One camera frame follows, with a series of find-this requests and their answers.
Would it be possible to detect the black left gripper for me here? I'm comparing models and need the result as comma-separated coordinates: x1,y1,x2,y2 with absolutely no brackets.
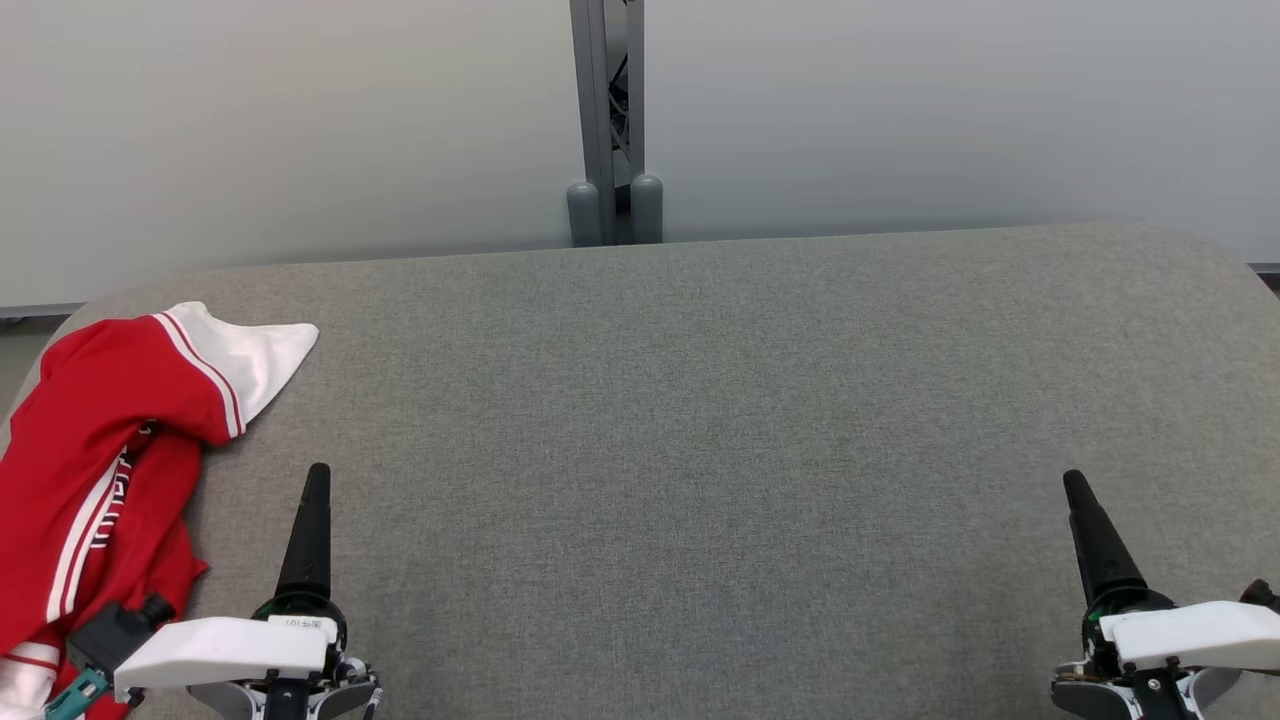
185,462,383,720

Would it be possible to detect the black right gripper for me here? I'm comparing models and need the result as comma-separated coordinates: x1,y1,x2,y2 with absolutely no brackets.
1050,468,1246,720

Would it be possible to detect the red and white jersey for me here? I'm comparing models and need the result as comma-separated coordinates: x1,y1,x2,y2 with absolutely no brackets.
0,300,321,720

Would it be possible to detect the grey fabric sofa surface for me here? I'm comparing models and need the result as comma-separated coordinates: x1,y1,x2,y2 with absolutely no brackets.
0,222,1280,720

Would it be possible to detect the teal left camera connector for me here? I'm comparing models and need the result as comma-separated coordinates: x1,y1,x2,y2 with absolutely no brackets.
42,668,111,720

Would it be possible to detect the grey metal truss post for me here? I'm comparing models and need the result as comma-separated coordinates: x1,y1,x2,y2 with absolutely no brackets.
565,0,666,248

